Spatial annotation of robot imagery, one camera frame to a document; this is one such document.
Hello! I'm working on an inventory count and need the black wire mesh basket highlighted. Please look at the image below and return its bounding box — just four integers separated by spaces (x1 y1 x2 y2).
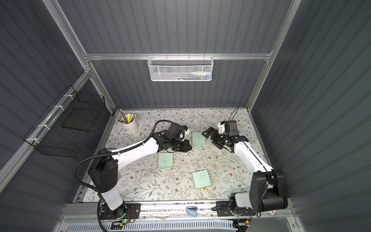
24 88 106 158

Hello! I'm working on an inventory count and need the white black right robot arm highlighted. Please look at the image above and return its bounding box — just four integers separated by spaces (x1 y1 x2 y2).
202 127 288 215

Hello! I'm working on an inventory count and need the white wire mesh basket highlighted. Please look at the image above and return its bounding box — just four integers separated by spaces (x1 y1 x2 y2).
147 57 214 82

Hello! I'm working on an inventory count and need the mint green drawer jewelry box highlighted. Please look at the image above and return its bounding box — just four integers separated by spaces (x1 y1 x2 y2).
157 153 173 169
192 170 212 189

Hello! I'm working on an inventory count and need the white pen cup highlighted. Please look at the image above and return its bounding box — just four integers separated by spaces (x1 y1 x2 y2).
117 109 139 133

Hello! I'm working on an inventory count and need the blue stapler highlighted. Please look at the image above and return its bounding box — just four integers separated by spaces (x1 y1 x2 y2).
186 206 198 217

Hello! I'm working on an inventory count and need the black camera cable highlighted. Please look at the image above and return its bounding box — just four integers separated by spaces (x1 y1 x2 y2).
228 106 240 121

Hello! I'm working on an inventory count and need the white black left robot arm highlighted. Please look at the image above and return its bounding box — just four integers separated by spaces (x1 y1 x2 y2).
72 135 192 219

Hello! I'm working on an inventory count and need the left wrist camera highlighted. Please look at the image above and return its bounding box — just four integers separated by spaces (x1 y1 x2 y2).
168 123 190 141

